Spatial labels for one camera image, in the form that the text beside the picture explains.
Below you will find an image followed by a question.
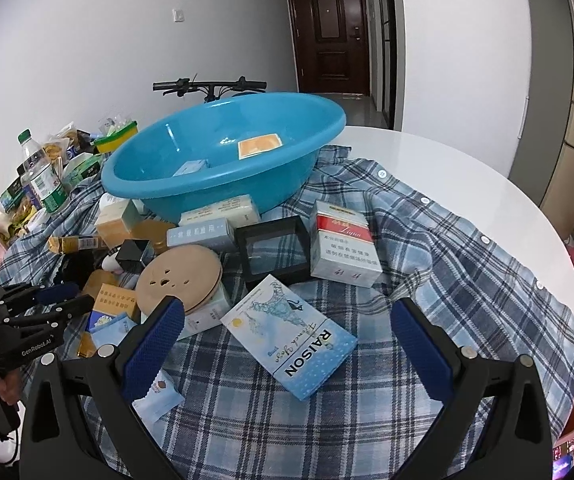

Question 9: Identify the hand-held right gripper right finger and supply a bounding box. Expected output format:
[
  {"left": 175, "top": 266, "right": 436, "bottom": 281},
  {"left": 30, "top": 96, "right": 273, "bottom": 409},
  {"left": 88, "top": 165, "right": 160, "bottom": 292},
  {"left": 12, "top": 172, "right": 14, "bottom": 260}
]
[{"left": 391, "top": 297, "right": 555, "bottom": 480}]

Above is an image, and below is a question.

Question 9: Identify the cream long box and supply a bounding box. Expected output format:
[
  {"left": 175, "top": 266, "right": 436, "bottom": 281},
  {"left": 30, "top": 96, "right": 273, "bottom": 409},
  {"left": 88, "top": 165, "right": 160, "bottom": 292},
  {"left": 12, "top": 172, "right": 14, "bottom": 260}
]
[{"left": 179, "top": 194, "right": 262, "bottom": 228}]

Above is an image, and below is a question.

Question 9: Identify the black bicycle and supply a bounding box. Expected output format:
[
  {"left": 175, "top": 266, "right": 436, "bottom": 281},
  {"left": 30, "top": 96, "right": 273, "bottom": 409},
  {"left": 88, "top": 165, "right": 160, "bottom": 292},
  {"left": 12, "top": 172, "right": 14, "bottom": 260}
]
[{"left": 153, "top": 76, "right": 268, "bottom": 106}]

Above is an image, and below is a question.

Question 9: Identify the yellow printed box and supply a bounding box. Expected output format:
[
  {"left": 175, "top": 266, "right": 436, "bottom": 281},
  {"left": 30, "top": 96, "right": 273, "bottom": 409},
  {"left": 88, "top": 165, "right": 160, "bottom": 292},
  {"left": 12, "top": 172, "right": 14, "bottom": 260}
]
[{"left": 86, "top": 282, "right": 138, "bottom": 332}]

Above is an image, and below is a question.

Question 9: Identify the dark framed sliding door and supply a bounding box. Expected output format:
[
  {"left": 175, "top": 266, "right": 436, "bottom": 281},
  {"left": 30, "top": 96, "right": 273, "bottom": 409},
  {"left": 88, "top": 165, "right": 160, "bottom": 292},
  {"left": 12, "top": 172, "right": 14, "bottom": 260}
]
[{"left": 367, "top": 0, "right": 398, "bottom": 131}]

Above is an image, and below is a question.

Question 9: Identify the small black box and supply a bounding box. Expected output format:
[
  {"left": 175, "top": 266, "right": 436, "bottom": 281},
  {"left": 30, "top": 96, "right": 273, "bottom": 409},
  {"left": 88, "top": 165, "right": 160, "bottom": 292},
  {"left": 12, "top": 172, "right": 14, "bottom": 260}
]
[{"left": 116, "top": 239, "right": 155, "bottom": 275}]

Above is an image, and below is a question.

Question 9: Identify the white desktop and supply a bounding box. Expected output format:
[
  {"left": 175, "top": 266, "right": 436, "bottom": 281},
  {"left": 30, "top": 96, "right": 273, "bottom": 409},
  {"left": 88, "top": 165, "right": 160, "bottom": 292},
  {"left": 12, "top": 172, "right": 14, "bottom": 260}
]
[{"left": 312, "top": 125, "right": 574, "bottom": 341}]

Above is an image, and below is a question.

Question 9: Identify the cream and orange tall box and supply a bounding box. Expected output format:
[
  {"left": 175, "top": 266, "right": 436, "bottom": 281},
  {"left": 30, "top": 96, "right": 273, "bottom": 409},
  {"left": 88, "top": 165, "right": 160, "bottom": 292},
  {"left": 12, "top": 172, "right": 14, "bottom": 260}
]
[{"left": 95, "top": 199, "right": 140, "bottom": 250}]

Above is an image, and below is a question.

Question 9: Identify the clear bottle green label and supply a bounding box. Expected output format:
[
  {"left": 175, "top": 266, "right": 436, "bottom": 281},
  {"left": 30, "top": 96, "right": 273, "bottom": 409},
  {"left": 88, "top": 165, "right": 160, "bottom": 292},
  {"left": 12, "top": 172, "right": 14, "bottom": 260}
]
[{"left": 17, "top": 129, "right": 70, "bottom": 216}]

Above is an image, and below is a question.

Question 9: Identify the orange-faced cream box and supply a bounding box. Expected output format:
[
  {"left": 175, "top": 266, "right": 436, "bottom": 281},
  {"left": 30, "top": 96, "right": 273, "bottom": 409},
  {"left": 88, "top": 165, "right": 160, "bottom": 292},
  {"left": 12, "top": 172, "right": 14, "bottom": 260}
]
[{"left": 237, "top": 133, "right": 284, "bottom": 159}]

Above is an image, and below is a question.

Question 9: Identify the grey-blue small box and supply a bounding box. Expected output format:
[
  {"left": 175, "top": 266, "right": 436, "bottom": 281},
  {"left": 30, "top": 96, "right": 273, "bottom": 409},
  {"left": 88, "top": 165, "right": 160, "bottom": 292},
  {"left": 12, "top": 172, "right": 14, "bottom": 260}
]
[{"left": 167, "top": 217, "right": 235, "bottom": 253}]

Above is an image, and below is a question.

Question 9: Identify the black fabric item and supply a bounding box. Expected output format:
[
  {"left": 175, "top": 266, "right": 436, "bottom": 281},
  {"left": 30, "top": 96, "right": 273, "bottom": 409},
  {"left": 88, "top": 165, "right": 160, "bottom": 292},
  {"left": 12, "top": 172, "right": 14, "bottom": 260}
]
[{"left": 52, "top": 249, "right": 96, "bottom": 293}]

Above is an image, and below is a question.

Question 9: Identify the light blue long carton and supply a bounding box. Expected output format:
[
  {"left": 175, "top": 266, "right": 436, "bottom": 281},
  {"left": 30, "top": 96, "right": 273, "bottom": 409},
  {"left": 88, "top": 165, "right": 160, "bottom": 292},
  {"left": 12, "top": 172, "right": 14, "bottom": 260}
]
[{"left": 220, "top": 274, "right": 358, "bottom": 402}]

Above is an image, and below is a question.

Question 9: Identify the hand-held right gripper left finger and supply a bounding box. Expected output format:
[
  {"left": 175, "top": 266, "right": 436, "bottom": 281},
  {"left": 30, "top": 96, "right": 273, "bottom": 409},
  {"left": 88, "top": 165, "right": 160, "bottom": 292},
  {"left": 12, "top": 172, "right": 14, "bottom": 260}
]
[{"left": 19, "top": 296, "right": 186, "bottom": 480}]

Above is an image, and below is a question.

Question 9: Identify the black frame display box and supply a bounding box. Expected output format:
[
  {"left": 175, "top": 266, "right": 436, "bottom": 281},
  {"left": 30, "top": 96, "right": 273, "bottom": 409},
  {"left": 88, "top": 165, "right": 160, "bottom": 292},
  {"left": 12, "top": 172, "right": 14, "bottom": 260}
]
[{"left": 234, "top": 216, "right": 312, "bottom": 281}]

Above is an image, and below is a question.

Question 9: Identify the red and white cigarette pack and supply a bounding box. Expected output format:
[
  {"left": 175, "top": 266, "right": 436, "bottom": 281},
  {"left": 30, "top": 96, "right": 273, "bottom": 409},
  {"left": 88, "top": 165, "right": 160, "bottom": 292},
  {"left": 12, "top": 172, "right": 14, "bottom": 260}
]
[{"left": 309, "top": 200, "right": 384, "bottom": 288}]

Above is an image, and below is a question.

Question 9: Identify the dark brown door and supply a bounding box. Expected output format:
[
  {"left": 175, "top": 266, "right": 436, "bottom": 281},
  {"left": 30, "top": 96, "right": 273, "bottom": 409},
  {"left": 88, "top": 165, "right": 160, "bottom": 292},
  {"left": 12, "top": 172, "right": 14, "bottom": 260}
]
[{"left": 285, "top": 0, "right": 372, "bottom": 97}]

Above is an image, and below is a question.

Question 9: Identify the blue plastic basin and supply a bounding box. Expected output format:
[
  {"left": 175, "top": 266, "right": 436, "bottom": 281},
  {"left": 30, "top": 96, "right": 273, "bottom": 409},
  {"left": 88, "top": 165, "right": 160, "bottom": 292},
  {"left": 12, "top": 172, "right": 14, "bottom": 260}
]
[{"left": 101, "top": 91, "right": 346, "bottom": 223}]

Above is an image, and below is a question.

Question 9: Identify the white small box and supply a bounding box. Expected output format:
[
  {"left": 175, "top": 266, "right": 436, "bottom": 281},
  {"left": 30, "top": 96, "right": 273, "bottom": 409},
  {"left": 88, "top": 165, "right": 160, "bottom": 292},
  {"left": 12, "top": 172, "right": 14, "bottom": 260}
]
[{"left": 182, "top": 280, "right": 232, "bottom": 336}]

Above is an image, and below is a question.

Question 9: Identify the blue plaid shirt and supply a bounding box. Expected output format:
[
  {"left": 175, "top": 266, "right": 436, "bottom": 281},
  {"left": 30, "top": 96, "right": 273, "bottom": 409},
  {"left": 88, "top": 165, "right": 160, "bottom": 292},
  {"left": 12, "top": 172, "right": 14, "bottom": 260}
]
[{"left": 0, "top": 145, "right": 574, "bottom": 480}]

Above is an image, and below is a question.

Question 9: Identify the pile of snack packets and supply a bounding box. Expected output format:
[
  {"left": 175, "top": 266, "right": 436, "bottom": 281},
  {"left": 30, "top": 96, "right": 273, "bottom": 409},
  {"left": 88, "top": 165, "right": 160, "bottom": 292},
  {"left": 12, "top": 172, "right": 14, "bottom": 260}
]
[{"left": 0, "top": 120, "right": 108, "bottom": 241}]

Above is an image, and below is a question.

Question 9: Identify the yellow green sponge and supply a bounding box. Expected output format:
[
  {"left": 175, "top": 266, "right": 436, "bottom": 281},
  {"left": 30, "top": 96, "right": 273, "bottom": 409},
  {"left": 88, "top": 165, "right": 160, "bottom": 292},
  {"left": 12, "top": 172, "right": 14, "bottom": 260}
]
[{"left": 93, "top": 120, "right": 140, "bottom": 156}]

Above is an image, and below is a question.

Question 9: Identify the amber glass bottle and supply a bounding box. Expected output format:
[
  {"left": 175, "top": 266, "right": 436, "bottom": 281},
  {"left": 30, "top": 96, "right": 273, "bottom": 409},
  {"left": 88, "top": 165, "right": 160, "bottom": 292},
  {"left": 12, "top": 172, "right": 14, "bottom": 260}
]
[{"left": 48, "top": 235, "right": 108, "bottom": 256}]

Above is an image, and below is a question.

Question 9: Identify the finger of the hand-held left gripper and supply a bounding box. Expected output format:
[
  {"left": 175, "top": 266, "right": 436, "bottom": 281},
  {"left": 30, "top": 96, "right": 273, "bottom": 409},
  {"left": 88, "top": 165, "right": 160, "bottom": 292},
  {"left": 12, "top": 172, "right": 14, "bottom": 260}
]
[
  {"left": 1, "top": 294, "right": 96, "bottom": 331},
  {"left": 0, "top": 281, "right": 81, "bottom": 311}
]

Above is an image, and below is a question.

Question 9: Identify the round tan cardboard reel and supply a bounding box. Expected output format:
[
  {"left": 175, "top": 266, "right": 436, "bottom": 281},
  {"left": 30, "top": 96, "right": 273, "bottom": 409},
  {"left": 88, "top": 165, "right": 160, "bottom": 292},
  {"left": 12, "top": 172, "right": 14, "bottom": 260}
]
[{"left": 135, "top": 245, "right": 224, "bottom": 318}]

